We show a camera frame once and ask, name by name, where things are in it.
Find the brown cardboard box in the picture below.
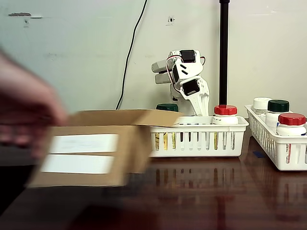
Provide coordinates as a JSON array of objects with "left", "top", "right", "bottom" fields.
[{"left": 26, "top": 109, "right": 184, "bottom": 189}]

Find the white basket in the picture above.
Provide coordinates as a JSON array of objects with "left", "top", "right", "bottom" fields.
[
  {"left": 148, "top": 116, "right": 249, "bottom": 158},
  {"left": 244, "top": 104, "right": 307, "bottom": 171}
]

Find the white-capped bottle basket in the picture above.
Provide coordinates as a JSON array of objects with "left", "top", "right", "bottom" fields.
[{"left": 252, "top": 97, "right": 273, "bottom": 123}]

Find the person's hand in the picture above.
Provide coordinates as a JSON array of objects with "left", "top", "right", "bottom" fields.
[{"left": 0, "top": 47, "right": 70, "bottom": 159}]

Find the black vertical pole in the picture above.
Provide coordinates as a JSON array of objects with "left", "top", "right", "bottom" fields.
[{"left": 219, "top": 0, "right": 231, "bottom": 106}]

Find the white label with handwriting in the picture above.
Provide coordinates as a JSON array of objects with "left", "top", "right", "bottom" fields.
[{"left": 49, "top": 134, "right": 119, "bottom": 154}]

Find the blank white label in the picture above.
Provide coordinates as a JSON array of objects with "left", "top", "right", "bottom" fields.
[{"left": 40, "top": 154, "right": 115, "bottom": 174}]

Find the black wall cable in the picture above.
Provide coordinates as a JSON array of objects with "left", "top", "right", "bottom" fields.
[{"left": 116, "top": 0, "right": 148, "bottom": 110}]

